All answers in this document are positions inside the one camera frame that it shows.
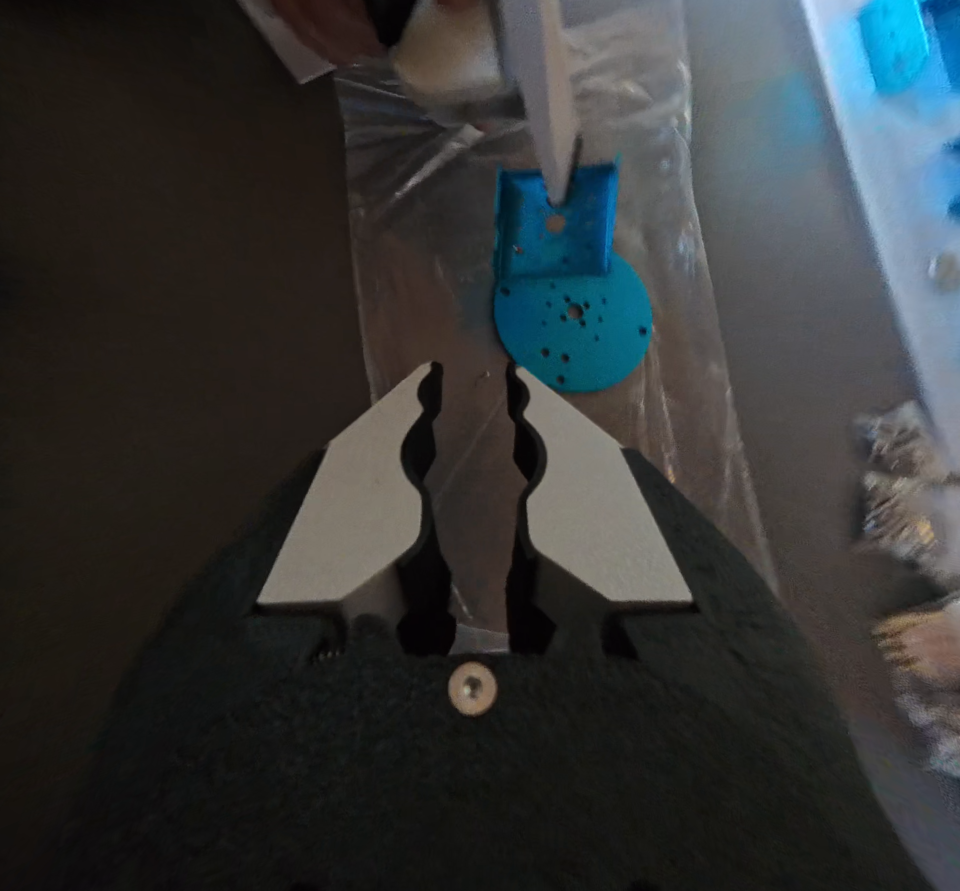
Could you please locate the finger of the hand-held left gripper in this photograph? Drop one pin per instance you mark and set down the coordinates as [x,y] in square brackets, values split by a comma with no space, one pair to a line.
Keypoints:
[551,96]

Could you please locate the clear plastic bag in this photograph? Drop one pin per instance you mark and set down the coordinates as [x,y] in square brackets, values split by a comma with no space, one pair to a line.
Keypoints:
[420,231]

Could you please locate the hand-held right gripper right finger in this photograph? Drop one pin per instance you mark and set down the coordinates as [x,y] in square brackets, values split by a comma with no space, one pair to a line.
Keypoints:
[600,531]

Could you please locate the blue U-shaped metal bracket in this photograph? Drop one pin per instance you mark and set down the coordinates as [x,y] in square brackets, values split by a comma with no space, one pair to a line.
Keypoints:
[525,238]

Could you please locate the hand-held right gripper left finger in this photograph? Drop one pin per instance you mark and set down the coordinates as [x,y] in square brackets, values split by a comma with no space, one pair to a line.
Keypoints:
[345,531]

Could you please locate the grey desk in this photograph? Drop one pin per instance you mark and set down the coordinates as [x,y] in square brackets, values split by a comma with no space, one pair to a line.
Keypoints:
[750,156]

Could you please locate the blue rounded metal bracket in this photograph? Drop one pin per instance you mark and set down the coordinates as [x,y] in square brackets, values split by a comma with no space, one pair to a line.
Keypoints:
[900,28]

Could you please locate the white foam tray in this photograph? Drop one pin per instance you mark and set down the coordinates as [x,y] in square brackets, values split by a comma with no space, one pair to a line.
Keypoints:
[862,178]

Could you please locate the white paper sheet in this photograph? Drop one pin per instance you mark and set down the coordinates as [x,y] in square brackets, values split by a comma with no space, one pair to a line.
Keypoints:
[311,70]

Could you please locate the pile of clear screw bags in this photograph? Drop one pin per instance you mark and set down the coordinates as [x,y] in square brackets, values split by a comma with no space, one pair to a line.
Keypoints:
[907,531]

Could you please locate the blue round metal plate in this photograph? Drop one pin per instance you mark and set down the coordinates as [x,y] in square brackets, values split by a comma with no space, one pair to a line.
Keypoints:
[600,351]

